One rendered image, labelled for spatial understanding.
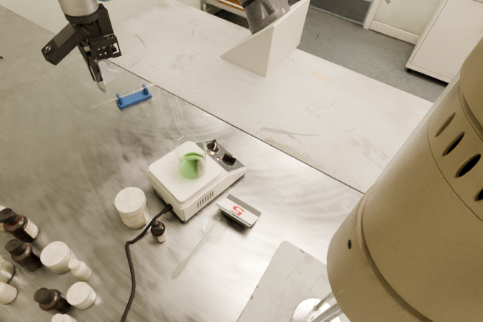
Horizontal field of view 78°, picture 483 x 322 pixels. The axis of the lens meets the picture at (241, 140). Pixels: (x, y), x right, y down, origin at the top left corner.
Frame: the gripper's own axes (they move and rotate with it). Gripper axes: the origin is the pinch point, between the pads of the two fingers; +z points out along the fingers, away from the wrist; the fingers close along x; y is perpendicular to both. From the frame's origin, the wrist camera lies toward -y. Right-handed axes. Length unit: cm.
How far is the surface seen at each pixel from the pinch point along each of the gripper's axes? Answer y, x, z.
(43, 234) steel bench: -24.2, -28.9, 9.1
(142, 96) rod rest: 10.5, -1.2, 8.2
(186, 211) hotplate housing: 1.9, -43.3, 4.0
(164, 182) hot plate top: 0.8, -36.7, 0.3
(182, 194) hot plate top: 2.5, -41.3, 0.3
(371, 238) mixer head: 2, -71, -38
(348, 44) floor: 235, 70, 100
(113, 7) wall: 45, 138, 50
